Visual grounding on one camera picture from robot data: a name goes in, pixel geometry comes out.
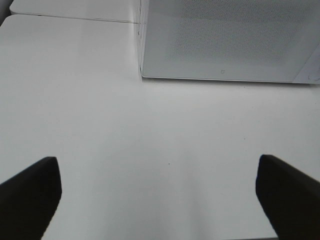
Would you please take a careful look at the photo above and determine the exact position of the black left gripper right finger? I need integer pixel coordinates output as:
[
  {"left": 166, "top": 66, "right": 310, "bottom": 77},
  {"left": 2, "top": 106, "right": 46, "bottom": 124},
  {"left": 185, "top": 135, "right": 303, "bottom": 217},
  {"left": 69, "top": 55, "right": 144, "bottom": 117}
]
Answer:
[{"left": 255, "top": 154, "right": 320, "bottom": 240}]

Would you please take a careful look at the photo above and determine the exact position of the white microwave oven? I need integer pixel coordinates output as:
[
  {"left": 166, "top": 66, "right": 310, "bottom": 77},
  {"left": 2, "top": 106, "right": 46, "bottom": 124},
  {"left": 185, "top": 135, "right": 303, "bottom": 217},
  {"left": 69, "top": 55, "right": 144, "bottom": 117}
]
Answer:
[{"left": 137, "top": 0, "right": 320, "bottom": 85}]

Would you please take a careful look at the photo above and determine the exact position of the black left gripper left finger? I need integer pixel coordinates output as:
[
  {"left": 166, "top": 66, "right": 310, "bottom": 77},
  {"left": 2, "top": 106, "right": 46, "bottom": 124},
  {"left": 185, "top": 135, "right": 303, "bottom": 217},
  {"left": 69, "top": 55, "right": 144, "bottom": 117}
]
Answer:
[{"left": 0, "top": 156, "right": 62, "bottom": 240}]

